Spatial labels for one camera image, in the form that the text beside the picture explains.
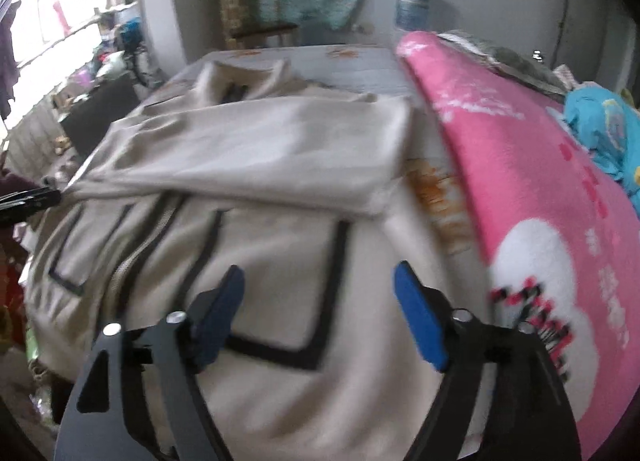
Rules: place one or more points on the blue water jug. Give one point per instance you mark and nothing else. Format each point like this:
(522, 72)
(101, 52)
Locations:
(412, 6)

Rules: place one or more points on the black cabinet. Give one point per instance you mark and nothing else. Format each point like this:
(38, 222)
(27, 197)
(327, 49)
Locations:
(100, 111)

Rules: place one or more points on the dark hanging garment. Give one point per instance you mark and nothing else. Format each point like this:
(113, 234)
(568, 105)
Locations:
(7, 61)

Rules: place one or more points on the beige zip jacket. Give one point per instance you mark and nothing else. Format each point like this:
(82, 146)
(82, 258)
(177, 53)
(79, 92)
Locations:
(280, 151)

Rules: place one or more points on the wooden chair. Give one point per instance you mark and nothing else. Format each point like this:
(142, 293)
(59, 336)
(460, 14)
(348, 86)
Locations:
(265, 31)

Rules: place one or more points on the blue patterned cloth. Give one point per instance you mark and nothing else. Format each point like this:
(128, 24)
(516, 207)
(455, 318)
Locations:
(595, 121)

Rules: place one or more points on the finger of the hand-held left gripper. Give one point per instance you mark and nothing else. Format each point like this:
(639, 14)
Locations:
(25, 213)
(37, 195)

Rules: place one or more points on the red hanging garment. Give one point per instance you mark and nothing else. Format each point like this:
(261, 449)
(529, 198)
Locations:
(61, 16)

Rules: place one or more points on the grey fuzzy blanket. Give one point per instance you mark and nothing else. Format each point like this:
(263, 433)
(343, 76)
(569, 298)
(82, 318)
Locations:
(515, 63)

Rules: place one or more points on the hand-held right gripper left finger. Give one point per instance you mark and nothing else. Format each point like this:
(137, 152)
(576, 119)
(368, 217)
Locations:
(220, 321)

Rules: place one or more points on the wall socket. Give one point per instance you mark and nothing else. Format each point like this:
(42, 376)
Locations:
(362, 28)

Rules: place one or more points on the pink floral blanket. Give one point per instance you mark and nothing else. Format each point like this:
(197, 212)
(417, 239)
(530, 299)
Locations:
(525, 166)

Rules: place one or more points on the metal railing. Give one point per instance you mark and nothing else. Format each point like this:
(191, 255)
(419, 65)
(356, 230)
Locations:
(30, 131)

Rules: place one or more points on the blue bag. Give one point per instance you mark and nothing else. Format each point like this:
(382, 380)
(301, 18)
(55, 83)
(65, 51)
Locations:
(133, 33)

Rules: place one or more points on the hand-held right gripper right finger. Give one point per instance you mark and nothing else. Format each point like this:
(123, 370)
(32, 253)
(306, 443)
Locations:
(420, 316)

